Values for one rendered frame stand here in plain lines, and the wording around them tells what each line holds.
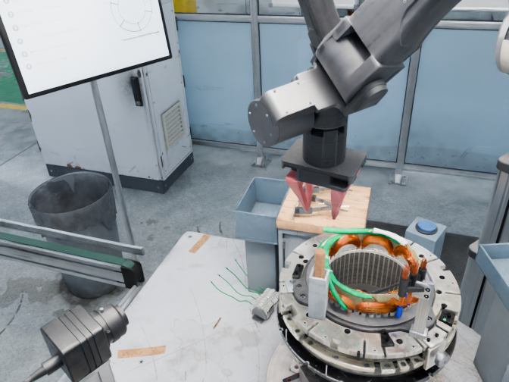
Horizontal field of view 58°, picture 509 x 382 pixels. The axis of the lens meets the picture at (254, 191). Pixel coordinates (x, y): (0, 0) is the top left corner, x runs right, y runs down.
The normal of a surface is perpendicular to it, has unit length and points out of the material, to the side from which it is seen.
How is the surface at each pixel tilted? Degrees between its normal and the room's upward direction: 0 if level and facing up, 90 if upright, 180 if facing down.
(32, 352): 0
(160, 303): 0
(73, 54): 83
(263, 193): 90
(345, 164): 4
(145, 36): 83
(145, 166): 90
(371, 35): 75
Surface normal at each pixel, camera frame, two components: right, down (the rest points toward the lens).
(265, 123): -0.84, 0.35
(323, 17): 0.52, 0.58
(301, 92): 0.19, -0.35
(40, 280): -0.04, -0.85
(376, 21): -0.69, 0.18
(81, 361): 0.72, 0.34
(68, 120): -0.33, 0.52
